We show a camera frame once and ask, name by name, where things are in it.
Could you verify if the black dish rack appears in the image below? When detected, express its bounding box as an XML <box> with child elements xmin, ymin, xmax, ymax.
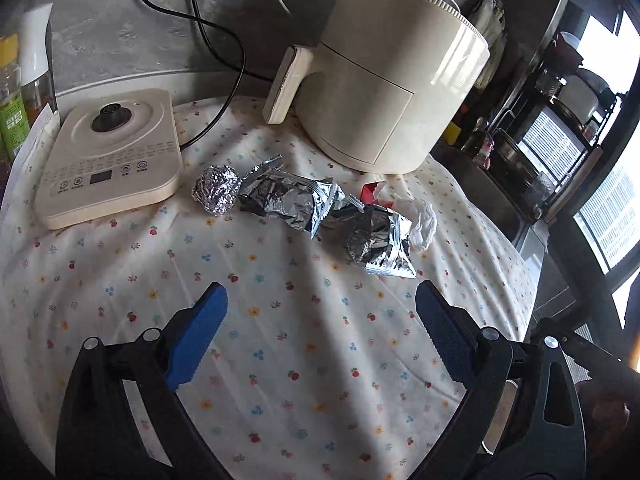
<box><xmin>497</xmin><ymin>30</ymin><xmax>628</xmax><ymax>223</ymax></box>

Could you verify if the small pink spray bottle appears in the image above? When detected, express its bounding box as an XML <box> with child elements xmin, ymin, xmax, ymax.
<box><xmin>461</xmin><ymin>116</ymin><xmax>502</xmax><ymax>167</ymax></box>

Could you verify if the cream air fryer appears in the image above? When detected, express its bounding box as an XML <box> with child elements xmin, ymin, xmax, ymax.
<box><xmin>262</xmin><ymin>0</ymin><xmax>492</xmax><ymax>176</ymax></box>

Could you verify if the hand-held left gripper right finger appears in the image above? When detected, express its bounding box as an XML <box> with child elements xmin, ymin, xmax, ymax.
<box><xmin>415</xmin><ymin>280</ymin><xmax>588</xmax><ymax>480</ymax></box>

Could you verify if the white-capped spray bottle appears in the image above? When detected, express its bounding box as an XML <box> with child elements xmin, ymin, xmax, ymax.
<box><xmin>19</xmin><ymin>2</ymin><xmax>60</xmax><ymax>117</ymax></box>

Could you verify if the floral white tablecloth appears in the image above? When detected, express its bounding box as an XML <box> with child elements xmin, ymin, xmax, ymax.
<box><xmin>0</xmin><ymin>97</ymin><xmax>540</xmax><ymax>480</ymax></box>

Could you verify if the steel sink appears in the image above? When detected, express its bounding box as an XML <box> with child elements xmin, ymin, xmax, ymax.
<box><xmin>432</xmin><ymin>142</ymin><xmax>543</xmax><ymax>243</ymax></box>

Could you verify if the foil ball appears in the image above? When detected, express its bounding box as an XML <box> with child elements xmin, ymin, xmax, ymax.
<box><xmin>191</xmin><ymin>163</ymin><xmax>240</xmax><ymax>217</ymax></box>

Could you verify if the short silver foil wrapper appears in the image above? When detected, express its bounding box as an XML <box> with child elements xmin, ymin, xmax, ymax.
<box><xmin>325</xmin><ymin>199</ymin><xmax>419</xmax><ymax>280</ymax></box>

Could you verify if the cream kettle base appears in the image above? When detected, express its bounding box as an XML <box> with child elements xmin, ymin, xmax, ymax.
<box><xmin>34</xmin><ymin>88</ymin><xmax>184</xmax><ymax>231</ymax></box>

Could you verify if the red wrapper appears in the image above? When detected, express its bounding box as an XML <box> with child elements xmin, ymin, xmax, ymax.
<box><xmin>360</xmin><ymin>181</ymin><xmax>397</xmax><ymax>209</ymax></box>

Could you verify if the black power cable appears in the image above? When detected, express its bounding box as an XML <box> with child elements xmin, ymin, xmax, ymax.
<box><xmin>126</xmin><ymin>0</ymin><xmax>273</xmax><ymax>152</ymax></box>

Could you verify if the green label bottle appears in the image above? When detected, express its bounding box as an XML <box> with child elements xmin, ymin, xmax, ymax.
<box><xmin>0</xmin><ymin>34</ymin><xmax>31</xmax><ymax>171</ymax></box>

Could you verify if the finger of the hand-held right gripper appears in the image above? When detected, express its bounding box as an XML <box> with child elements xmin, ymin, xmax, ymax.
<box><xmin>530</xmin><ymin>316</ymin><xmax>640</xmax><ymax>378</ymax></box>

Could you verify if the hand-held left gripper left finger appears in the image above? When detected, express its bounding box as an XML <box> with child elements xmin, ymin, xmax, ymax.
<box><xmin>55</xmin><ymin>282</ymin><xmax>230</xmax><ymax>480</ymax></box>

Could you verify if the long silver foil wrapper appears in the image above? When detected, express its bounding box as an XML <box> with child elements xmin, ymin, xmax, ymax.
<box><xmin>237</xmin><ymin>154</ymin><xmax>352</xmax><ymax>241</ymax></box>

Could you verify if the person's right hand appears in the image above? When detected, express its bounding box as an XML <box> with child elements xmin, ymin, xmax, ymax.
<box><xmin>574</xmin><ymin>379</ymin><xmax>632</xmax><ymax>443</ymax></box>

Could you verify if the clear plastic wrap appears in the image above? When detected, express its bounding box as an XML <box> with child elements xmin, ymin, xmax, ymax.
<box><xmin>395</xmin><ymin>197</ymin><xmax>439</xmax><ymax>253</ymax></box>

